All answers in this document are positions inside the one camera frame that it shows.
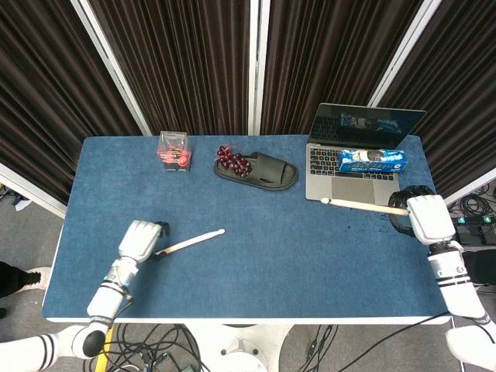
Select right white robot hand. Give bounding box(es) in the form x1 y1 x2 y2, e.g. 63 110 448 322
388 184 457 246

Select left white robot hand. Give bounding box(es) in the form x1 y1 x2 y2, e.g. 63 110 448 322
115 219 172 267

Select pale drumstick with dark ring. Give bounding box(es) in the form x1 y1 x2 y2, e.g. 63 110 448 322
320 197 410 216

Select blue cookie pack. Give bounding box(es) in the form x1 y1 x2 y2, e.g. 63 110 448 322
337 148 410 174

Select black fabric object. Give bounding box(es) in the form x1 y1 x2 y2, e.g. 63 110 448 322
463 250 496 287

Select grey open laptop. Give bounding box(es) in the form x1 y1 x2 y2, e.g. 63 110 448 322
305 102 427 205

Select clear coffee capsule box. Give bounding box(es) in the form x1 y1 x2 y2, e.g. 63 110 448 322
157 130 194 174

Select white sneaker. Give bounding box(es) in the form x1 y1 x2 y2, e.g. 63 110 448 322
17 266 52 295

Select blue table cloth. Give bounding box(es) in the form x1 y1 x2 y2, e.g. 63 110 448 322
41 134 453 321

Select yellow strip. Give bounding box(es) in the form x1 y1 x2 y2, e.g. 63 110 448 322
95 325 114 372

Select bunch of red grapes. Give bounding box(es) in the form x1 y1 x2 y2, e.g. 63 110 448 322
215 145 253 178

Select dark brown curtain panel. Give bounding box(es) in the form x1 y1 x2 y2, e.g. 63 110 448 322
88 0 257 136
0 0 143 206
261 0 424 136
379 0 496 198

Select black trouser leg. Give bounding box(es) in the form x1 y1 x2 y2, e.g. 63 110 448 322
0 260 42 299

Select black rubber slipper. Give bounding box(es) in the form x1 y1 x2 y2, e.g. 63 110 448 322
213 151 300 191

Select coiled black cables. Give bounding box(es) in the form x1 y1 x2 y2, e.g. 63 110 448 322
449 189 496 220

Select white partition post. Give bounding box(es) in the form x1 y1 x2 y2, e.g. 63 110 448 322
0 161 67 220
71 0 153 136
367 0 437 109
444 166 496 206
246 0 271 136

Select long black cable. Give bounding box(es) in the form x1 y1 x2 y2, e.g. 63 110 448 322
331 312 453 372

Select tangled black cable bundle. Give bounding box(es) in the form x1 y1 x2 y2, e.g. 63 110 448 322
104 323 218 372

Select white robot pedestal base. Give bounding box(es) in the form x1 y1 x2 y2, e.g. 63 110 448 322
185 323 295 372

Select white table frame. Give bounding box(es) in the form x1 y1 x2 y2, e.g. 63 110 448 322
44 315 453 326

